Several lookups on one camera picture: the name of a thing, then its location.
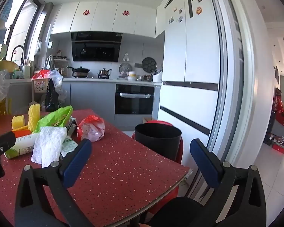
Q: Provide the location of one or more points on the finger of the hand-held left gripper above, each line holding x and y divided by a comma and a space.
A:
3, 139

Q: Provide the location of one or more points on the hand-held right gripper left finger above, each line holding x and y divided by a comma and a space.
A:
77, 163

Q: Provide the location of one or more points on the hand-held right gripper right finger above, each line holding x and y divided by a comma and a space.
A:
204, 163

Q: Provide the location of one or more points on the pale green tube orange cap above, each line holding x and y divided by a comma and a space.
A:
21, 146

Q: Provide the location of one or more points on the white paper towel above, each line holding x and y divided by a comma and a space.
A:
49, 144

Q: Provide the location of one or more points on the tall yellow foam net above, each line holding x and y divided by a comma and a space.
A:
34, 117

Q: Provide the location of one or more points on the green plastic bag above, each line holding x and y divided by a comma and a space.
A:
54, 118

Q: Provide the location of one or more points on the black trash bin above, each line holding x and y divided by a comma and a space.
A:
156, 141

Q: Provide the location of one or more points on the white green wrapper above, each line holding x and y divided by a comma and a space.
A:
68, 146

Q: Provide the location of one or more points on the short yellow foam net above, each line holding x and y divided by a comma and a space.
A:
17, 121

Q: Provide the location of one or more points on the small dark packet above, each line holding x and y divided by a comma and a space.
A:
72, 126

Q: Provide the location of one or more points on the red white plastic bag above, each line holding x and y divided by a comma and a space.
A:
92, 127

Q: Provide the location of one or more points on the red chair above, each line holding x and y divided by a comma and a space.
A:
166, 197

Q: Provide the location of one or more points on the white storage rack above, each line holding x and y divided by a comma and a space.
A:
39, 87

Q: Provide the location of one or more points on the black plastic bag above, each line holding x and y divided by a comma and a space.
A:
52, 97

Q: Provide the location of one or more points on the grey lower cabinets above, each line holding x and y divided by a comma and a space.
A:
90, 94

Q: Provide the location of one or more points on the yellow bowl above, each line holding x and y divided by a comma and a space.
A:
8, 65

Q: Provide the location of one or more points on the red basket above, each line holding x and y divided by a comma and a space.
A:
40, 74

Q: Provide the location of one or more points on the red box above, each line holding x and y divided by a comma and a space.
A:
280, 146

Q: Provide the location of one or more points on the black built-in oven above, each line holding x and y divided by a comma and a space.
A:
133, 102

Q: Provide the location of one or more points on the black faucet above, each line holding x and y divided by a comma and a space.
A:
14, 50

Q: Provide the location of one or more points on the black wok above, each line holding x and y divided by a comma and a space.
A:
80, 70

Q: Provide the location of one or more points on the steel pot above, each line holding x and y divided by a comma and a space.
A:
104, 73

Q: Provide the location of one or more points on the shelf of spice jars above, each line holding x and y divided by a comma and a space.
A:
61, 63

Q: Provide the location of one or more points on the white rice cooker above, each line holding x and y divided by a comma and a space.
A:
157, 76

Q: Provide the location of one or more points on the stacked yellow white bowls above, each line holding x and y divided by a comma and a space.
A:
131, 75

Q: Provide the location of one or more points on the round grey trivet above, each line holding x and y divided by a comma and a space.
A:
125, 69

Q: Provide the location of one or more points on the white refrigerator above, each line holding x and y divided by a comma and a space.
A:
198, 52

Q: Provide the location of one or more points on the kitchen window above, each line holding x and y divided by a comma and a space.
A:
16, 28

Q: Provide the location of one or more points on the round black pan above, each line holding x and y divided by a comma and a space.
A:
149, 64

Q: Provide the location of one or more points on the black range hood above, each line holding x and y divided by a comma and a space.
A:
95, 47

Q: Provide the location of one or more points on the white upper cabinets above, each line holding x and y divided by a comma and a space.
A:
104, 21

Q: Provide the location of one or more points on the red cabinet decal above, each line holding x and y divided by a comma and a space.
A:
125, 13
86, 13

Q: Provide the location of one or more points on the group of fridge magnets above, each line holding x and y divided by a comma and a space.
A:
199, 10

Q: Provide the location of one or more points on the white door frame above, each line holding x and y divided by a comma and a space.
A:
247, 75

